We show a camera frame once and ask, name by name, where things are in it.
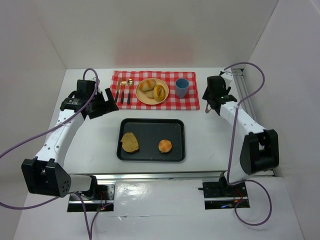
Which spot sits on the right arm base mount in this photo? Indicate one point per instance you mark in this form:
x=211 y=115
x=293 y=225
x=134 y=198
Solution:
x=219 y=195

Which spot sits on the flat brown bread slice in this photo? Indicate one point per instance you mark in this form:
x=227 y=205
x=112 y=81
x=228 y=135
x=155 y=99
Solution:
x=129 y=142

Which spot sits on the red checkered cloth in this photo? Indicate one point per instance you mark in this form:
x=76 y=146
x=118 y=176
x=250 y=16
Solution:
x=172 y=102

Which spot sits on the blue cup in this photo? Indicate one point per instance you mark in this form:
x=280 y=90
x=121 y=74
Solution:
x=181 y=87

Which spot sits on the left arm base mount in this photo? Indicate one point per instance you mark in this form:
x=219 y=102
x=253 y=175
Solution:
x=102 y=200

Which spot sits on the small round muffin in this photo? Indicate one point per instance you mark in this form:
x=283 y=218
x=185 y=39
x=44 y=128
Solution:
x=150 y=94

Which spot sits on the small round bun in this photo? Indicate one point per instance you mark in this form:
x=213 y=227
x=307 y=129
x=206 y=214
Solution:
x=165 y=146

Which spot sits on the gold fork black handle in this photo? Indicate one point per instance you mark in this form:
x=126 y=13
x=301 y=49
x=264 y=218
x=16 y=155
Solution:
x=123 y=85

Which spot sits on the orange ring donut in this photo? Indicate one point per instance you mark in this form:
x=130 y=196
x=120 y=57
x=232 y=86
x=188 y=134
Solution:
x=159 y=93

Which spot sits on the gold spoon black handle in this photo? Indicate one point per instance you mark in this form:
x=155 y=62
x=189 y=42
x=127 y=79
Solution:
x=130 y=83

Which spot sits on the beige round plate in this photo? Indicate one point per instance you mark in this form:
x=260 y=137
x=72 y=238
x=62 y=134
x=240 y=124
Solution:
x=142 y=97

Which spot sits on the gold knife black handle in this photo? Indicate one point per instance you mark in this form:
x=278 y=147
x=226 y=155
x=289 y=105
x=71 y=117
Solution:
x=117 y=89

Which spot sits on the metal tongs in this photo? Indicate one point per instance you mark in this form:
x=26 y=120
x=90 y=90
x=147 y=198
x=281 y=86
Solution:
x=208 y=107

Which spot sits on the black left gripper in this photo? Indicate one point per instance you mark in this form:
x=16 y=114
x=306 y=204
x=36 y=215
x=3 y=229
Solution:
x=100 y=106

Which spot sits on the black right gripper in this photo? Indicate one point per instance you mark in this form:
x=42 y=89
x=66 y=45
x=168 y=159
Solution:
x=213 y=101

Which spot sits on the aluminium front rail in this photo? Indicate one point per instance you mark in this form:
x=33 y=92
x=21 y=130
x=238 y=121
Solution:
x=159 y=176

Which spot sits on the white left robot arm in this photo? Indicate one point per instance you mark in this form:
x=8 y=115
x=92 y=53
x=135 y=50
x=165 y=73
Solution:
x=45 y=174

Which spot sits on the large striped bread roll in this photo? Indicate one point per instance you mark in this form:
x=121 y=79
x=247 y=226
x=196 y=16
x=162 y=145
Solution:
x=147 y=85

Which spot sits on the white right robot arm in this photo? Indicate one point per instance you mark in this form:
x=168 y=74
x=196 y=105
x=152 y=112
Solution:
x=260 y=147

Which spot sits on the black baking tray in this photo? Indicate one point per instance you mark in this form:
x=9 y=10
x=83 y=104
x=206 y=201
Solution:
x=149 y=132

